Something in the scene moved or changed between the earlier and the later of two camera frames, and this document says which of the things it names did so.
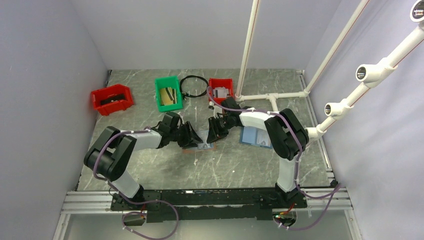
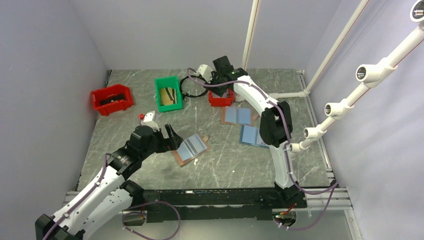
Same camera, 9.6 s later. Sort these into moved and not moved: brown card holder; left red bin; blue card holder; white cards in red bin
Moved: brown card holder
Not moved: white cards in red bin; left red bin; blue card holder
